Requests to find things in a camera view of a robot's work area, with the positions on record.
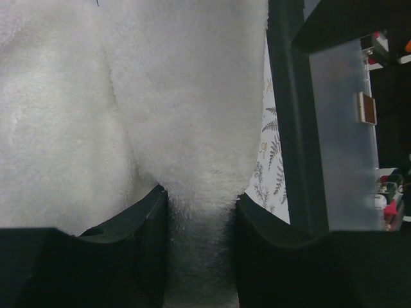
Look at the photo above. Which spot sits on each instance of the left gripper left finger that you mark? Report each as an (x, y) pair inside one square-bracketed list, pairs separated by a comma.
[(119, 263)]

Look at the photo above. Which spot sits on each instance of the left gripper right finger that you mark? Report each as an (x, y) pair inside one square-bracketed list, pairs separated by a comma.
[(278, 265)]

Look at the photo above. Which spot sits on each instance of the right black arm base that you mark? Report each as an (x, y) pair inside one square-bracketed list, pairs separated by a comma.
[(394, 197)]

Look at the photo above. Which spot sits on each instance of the white towel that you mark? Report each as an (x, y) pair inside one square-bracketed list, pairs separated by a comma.
[(101, 101)]

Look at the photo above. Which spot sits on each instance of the aluminium frame rail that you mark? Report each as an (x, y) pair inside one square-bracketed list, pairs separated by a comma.
[(326, 97)]

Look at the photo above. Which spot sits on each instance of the floral patterned table mat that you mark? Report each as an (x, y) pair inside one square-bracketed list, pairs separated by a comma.
[(268, 185)]

